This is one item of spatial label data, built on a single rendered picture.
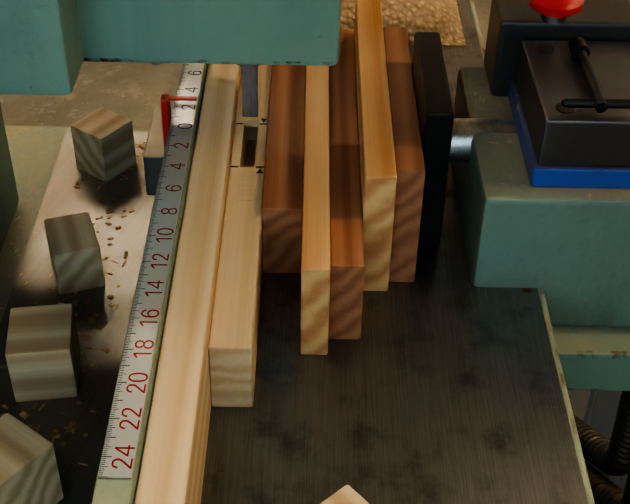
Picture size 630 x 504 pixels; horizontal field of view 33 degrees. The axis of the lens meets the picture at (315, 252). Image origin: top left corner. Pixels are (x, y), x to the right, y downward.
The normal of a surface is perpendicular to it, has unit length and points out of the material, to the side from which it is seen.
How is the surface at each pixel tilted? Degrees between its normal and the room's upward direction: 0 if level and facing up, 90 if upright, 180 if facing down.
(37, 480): 90
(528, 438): 0
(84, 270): 90
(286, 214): 90
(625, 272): 90
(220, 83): 0
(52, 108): 0
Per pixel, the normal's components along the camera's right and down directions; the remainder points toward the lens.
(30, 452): 0.02, -0.78
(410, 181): 0.00, 0.63
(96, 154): -0.58, 0.50
